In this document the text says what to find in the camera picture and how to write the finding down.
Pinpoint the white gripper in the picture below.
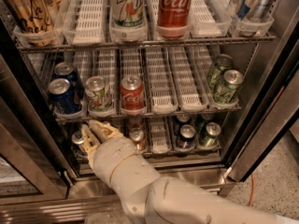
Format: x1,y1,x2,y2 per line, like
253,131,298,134
81,119,160,203

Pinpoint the blue pepsi can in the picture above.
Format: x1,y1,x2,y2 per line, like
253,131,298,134
54,62,84,99
48,78,81,115

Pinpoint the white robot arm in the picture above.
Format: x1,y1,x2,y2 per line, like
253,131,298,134
81,119,299,224

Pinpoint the silver can bottom shelf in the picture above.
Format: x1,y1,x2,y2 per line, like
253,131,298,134
71,131,86,154

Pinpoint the white 7up can middle shelf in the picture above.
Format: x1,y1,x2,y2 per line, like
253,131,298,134
85,76,112,112

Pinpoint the white 7up can shelf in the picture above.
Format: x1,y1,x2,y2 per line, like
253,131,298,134
110,0,144,29
85,76,112,112

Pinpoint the copper can bottom shelf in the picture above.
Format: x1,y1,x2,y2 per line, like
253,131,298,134
129,128,146,151

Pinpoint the red coca-cola can middle shelf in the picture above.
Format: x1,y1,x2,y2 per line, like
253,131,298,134
121,75,145,110

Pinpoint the red coca-cola can shelf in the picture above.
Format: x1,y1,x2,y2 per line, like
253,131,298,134
121,75,145,110
157,0,192,39

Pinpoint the glass fridge door left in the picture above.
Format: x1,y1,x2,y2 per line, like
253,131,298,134
0,14,72,205

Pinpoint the blue can bottom shelf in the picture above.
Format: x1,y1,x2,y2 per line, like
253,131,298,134
176,124,195,149

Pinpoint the green can bottom shelf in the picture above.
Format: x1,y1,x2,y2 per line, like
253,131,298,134
199,122,221,147

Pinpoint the green can shelf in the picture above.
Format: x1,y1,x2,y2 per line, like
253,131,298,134
206,54,233,91
213,70,244,104
199,122,221,147

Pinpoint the white 7up can top shelf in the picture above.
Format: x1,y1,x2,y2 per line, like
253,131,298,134
110,0,144,29

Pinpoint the front green can middle shelf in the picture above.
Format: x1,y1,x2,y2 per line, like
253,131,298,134
213,70,244,104

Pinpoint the red coca-cola can top shelf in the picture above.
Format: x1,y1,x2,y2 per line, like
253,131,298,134
157,0,192,39

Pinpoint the rear green can middle shelf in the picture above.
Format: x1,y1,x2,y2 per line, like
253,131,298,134
206,54,233,91

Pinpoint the gold la croix can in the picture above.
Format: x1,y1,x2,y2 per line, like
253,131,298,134
4,0,53,47

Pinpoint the steel fridge door right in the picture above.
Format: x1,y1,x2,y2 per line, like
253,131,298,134
223,3,299,182

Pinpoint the silver blue can top shelf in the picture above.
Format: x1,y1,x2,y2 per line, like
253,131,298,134
227,0,274,22

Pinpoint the middle wire shelf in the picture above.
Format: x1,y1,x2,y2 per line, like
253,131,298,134
53,104,241,123

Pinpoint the wire shelf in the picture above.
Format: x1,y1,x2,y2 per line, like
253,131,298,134
53,104,241,123
17,31,277,54

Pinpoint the top wire shelf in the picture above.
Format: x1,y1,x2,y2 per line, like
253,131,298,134
17,31,277,54

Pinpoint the orange cable on floor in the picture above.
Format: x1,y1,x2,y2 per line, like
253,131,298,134
248,173,256,207

